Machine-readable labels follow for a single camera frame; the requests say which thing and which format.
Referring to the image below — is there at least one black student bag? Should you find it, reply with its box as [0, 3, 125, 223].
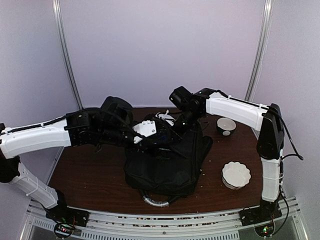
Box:
[124, 121, 213, 208]

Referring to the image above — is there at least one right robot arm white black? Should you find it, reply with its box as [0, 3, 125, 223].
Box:
[169, 86, 285, 214]

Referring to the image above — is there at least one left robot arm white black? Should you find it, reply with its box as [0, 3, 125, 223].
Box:
[0, 96, 157, 219]

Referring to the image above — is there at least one dark bowl white inside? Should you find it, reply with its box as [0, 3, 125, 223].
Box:
[216, 117, 237, 137]

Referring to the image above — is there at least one white scalloped dish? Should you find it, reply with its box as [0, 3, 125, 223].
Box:
[221, 161, 252, 190]

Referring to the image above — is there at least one aluminium front rail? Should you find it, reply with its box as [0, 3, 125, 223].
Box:
[18, 197, 311, 240]

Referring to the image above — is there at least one left aluminium wall post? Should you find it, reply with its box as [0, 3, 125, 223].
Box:
[52, 0, 84, 110]

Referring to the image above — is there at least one aluminium wall post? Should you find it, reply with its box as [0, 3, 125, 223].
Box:
[245, 0, 274, 102]
[52, 0, 84, 110]

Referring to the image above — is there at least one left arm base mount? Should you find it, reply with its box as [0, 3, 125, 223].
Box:
[44, 207, 90, 240]

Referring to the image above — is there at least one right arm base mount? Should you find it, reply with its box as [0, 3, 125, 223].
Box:
[239, 206, 282, 238]

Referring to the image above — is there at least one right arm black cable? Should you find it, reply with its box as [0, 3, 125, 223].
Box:
[272, 106, 305, 161]

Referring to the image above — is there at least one right aluminium wall post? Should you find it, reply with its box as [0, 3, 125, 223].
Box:
[245, 0, 274, 102]

